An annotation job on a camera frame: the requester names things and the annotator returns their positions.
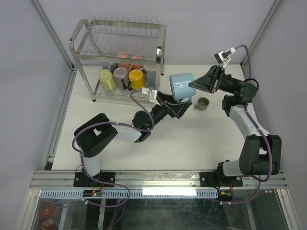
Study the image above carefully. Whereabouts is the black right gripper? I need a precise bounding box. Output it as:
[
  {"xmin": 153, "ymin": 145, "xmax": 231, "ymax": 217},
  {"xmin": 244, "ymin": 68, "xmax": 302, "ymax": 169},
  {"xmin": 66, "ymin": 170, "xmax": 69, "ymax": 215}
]
[{"xmin": 188, "ymin": 65, "xmax": 241, "ymax": 94}]

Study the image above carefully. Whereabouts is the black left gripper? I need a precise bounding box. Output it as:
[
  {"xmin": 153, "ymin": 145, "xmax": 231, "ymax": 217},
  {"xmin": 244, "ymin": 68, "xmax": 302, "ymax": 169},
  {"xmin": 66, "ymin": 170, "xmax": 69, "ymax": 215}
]
[{"xmin": 147, "ymin": 92, "xmax": 192, "ymax": 130}]

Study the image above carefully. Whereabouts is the light blue mug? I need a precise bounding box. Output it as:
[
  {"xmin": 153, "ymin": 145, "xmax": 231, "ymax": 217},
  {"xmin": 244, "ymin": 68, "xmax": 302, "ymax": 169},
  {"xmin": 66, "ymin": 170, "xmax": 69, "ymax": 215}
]
[{"xmin": 169, "ymin": 73, "xmax": 196, "ymax": 102}]

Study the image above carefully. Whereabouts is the small olive cup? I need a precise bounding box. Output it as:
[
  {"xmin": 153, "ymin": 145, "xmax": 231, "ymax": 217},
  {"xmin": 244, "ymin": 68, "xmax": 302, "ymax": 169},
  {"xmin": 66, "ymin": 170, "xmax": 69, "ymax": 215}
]
[{"xmin": 194, "ymin": 97, "xmax": 210, "ymax": 111}]

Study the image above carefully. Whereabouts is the grey white small mug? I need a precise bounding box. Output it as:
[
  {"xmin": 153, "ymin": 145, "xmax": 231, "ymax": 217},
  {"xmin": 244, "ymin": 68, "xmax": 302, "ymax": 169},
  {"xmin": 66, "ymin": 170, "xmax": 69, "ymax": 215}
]
[{"xmin": 145, "ymin": 72, "xmax": 156, "ymax": 88}]

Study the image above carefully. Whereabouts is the yellow mug black handle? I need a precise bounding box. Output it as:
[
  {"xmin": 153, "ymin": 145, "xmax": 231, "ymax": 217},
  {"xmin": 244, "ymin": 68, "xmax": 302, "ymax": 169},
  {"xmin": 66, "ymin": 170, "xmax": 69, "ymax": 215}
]
[{"xmin": 127, "ymin": 69, "xmax": 145, "ymax": 91}]

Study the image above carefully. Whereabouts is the lilac mug with handle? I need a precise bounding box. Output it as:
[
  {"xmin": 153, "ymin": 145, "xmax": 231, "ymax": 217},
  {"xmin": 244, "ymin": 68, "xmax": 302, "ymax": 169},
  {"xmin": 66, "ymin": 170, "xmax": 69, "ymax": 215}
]
[{"xmin": 142, "ymin": 65, "xmax": 156, "ymax": 74}]

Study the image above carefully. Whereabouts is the lilac mug black handle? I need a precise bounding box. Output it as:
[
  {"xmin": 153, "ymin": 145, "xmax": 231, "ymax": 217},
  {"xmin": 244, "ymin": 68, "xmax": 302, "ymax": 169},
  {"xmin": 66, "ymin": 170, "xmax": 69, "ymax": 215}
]
[{"xmin": 113, "ymin": 67, "xmax": 129, "ymax": 90}]

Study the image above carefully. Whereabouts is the pale green mug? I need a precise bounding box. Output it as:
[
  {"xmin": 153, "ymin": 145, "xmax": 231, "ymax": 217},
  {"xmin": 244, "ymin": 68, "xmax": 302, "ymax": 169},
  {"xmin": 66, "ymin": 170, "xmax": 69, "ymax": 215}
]
[{"xmin": 99, "ymin": 69, "xmax": 116, "ymax": 92}]

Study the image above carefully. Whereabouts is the tall pink cup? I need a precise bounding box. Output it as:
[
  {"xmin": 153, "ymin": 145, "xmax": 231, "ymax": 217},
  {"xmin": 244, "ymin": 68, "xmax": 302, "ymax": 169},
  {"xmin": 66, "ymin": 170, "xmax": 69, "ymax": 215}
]
[{"xmin": 117, "ymin": 50, "xmax": 132, "ymax": 70}]

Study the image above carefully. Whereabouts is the grey-blue round ceramic cup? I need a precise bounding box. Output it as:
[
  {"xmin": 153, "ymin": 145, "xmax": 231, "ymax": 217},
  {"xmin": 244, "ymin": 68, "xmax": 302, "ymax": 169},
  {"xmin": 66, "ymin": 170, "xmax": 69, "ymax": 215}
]
[{"xmin": 102, "ymin": 62, "xmax": 118, "ymax": 73}]

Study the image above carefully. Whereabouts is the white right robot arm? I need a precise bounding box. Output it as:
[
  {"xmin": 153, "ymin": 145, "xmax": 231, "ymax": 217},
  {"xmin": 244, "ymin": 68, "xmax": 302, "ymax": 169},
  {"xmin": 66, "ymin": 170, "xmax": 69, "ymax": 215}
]
[{"xmin": 189, "ymin": 65, "xmax": 282, "ymax": 185}]

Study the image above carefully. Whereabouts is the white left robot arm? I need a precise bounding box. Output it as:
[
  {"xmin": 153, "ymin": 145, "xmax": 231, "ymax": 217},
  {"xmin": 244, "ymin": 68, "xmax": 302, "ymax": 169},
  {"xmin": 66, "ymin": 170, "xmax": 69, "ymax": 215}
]
[{"xmin": 72, "ymin": 91, "xmax": 192, "ymax": 186}]

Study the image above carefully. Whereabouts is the stainless steel dish rack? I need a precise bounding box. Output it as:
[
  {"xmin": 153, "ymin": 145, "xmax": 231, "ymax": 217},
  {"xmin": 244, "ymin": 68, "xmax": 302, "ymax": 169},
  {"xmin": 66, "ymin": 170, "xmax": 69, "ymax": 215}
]
[{"xmin": 69, "ymin": 18, "xmax": 166, "ymax": 103}]

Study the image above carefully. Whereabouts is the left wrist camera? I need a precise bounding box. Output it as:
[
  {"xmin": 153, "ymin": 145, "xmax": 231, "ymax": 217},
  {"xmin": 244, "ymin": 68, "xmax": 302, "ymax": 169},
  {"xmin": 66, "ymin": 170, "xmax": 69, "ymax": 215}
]
[{"xmin": 142, "ymin": 87, "xmax": 159, "ymax": 105}]

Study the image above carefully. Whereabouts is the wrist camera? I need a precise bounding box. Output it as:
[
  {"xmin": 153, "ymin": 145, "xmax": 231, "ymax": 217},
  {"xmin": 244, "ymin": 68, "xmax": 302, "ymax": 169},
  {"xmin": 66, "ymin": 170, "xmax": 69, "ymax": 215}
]
[
  {"xmin": 214, "ymin": 47, "xmax": 236, "ymax": 68},
  {"xmin": 142, "ymin": 87, "xmax": 159, "ymax": 105}
]

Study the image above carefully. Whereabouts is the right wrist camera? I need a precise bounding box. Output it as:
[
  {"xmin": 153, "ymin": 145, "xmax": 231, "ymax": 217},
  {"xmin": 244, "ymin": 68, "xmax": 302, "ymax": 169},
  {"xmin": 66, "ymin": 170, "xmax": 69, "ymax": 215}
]
[{"xmin": 214, "ymin": 47, "xmax": 236, "ymax": 68}]

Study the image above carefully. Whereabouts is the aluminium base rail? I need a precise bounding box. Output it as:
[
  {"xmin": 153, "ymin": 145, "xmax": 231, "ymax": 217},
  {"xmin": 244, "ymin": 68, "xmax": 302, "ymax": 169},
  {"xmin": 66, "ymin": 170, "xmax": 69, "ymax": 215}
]
[{"xmin": 31, "ymin": 169, "xmax": 287, "ymax": 192}]

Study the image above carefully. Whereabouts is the white slotted cable duct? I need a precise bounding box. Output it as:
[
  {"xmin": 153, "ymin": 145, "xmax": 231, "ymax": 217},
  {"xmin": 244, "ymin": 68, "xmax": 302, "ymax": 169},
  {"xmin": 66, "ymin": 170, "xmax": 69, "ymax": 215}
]
[{"xmin": 40, "ymin": 187, "xmax": 218, "ymax": 199}]

